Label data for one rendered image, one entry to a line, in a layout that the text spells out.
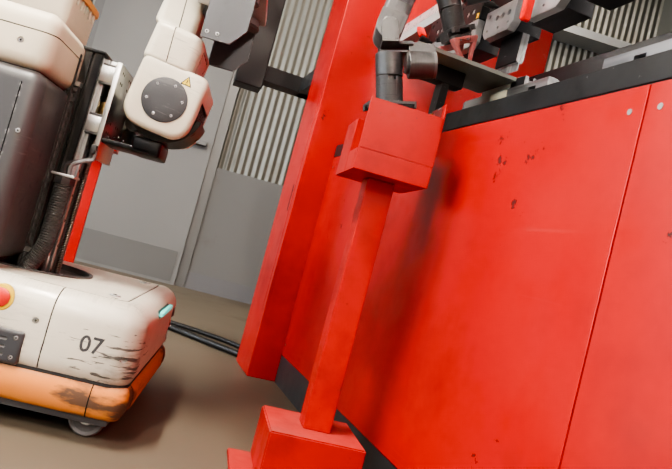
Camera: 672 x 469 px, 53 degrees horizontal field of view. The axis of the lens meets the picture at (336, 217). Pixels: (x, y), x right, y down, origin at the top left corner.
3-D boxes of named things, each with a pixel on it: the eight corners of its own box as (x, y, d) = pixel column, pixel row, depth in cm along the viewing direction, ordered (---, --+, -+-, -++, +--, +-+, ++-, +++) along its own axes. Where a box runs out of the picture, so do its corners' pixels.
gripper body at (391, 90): (417, 110, 140) (417, 74, 140) (369, 109, 138) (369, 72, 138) (408, 115, 147) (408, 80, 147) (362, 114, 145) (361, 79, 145)
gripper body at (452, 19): (458, 41, 174) (453, 12, 173) (477, 30, 164) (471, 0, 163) (435, 45, 172) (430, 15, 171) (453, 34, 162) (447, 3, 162)
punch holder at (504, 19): (480, 41, 179) (495, -18, 180) (507, 52, 182) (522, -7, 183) (510, 27, 165) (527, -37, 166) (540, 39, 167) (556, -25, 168)
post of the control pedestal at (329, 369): (298, 420, 146) (362, 179, 150) (325, 426, 147) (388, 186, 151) (302, 428, 141) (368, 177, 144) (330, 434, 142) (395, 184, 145)
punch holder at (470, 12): (446, 57, 199) (460, 3, 200) (471, 66, 201) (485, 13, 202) (471, 45, 184) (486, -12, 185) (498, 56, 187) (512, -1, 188)
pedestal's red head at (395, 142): (335, 175, 156) (355, 100, 157) (400, 193, 158) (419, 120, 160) (353, 167, 136) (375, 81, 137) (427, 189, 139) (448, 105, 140)
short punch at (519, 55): (492, 76, 175) (501, 41, 176) (499, 79, 176) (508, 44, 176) (513, 69, 165) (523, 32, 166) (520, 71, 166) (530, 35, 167)
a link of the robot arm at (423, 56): (376, 34, 149) (381, 15, 140) (428, 34, 150) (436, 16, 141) (378, 86, 147) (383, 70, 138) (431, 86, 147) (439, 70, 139)
